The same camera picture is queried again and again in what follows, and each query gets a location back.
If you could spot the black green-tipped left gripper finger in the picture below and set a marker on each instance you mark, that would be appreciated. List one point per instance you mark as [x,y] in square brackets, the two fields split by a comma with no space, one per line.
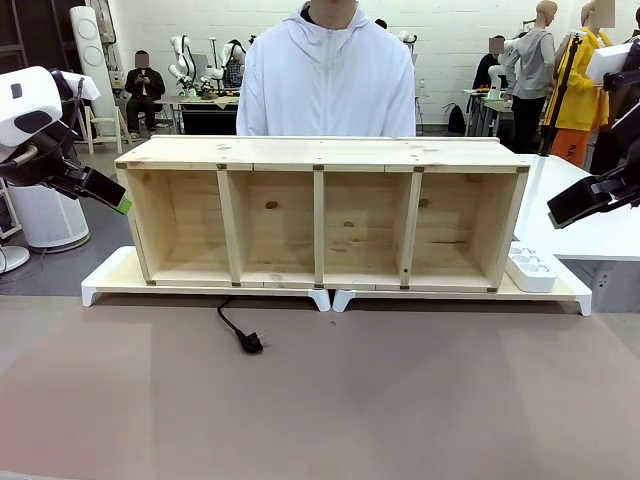
[102,180]
[107,196]

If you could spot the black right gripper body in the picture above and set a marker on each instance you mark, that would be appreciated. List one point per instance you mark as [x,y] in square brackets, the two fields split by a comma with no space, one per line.
[620,187]

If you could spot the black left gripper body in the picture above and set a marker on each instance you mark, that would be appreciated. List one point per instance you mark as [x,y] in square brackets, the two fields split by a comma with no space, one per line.
[60,172]

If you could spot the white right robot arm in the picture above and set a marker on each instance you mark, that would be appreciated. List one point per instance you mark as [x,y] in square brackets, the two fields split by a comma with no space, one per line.
[612,60]

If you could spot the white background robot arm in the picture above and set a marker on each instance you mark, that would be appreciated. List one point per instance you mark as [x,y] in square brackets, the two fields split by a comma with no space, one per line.
[181,60]
[230,62]

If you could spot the white side table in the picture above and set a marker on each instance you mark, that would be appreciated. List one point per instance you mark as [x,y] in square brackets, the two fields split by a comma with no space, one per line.
[575,220]

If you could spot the white cylindrical air purifier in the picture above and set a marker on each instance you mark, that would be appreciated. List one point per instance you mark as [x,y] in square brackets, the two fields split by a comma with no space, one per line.
[47,220]

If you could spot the light wooden stool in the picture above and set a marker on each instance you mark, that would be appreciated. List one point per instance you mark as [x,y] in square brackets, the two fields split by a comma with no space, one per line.
[105,130]

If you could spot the white power strip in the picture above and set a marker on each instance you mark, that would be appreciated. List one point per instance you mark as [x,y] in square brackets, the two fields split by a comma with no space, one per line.
[531,270]

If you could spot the wooden riser with white legs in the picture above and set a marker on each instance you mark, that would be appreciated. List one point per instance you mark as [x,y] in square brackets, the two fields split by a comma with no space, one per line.
[120,280]
[565,292]

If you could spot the white fan base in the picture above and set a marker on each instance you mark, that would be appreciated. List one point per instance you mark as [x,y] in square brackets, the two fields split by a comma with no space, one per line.
[12,257]

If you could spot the mannequin in yellow jacket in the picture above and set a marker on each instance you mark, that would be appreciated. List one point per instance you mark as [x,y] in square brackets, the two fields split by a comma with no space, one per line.
[582,95]

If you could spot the seated person in black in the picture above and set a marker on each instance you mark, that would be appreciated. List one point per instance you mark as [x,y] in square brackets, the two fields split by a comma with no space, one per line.
[144,85]

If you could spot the tall white air conditioner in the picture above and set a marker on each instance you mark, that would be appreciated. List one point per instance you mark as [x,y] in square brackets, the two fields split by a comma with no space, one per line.
[92,60]

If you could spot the black tripod stand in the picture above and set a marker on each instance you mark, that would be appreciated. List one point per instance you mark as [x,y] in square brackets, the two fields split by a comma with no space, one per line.
[562,85]

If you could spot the background work table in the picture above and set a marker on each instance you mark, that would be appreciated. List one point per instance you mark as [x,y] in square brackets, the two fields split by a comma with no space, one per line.
[200,112]

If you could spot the mannequin in grey hoodie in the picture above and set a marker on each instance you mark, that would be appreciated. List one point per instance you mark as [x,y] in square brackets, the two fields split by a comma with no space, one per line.
[531,65]

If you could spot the black backpack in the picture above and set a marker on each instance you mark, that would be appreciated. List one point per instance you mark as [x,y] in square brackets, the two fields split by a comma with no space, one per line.
[456,120]

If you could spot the standing person in black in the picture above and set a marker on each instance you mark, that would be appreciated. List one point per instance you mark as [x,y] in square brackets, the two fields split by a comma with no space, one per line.
[492,75]

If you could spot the four-compartment wooden shelf box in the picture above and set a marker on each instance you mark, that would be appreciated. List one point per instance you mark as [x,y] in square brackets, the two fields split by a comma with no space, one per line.
[320,215]

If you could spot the person in white hoodie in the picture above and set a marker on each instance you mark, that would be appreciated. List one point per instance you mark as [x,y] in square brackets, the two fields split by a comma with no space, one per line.
[325,80]

